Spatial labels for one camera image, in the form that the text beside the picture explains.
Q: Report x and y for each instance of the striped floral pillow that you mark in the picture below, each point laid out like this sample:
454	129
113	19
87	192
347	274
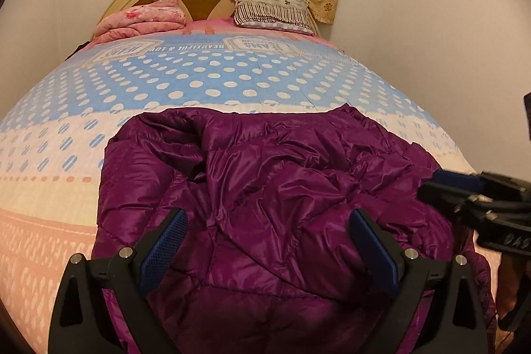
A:
280	15

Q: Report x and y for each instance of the purple hooded puffer jacket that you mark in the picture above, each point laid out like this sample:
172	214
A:
267	265

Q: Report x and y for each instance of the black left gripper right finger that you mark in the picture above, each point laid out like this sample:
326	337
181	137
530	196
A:
454	320

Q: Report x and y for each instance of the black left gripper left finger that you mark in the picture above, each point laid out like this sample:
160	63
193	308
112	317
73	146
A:
81	322

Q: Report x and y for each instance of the polka dot bed quilt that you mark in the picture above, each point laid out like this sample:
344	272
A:
53	141

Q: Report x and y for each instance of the dark object beside bed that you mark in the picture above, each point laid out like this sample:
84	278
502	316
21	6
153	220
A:
79	48

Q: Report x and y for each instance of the folded pink blanket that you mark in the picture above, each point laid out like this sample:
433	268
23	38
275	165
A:
160	16

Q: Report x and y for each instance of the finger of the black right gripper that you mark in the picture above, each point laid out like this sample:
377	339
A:
447	191
502	226

